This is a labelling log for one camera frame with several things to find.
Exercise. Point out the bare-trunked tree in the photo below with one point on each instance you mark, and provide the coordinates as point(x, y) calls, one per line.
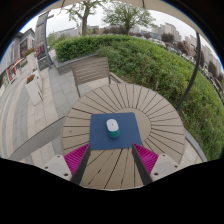
point(84, 26)

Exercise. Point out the green hedge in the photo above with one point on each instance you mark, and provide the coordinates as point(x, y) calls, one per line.
point(156, 63)

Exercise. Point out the brown slatted chair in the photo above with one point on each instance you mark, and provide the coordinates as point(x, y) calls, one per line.
point(91, 70)

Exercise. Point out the grey sign pylon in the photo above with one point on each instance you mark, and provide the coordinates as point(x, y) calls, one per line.
point(40, 33)

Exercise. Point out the beige parasol canopy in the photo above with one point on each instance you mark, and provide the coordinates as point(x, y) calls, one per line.
point(160, 6)

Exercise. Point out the leafy round tree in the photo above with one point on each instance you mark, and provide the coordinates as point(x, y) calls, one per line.
point(126, 15)

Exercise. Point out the white and teal computer mouse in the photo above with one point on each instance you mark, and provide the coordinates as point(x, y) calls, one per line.
point(112, 126)

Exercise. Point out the blue rectangular mouse pad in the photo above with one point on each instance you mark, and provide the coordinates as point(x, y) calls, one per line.
point(100, 136)

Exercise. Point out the grey storefront building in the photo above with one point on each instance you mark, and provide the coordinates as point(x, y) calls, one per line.
point(13, 56)

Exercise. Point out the white planter box with flowers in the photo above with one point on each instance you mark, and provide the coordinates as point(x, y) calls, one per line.
point(33, 91)
point(31, 61)

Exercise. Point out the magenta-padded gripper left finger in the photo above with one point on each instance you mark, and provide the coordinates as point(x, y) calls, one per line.
point(60, 165)

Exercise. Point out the group of high-rise buildings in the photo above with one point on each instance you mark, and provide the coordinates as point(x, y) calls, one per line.
point(170, 30)

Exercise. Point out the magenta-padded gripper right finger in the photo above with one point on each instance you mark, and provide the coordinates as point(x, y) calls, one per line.
point(163, 165)

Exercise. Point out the dark curved parasol pole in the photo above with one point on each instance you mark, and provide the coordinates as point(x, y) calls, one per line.
point(193, 73)

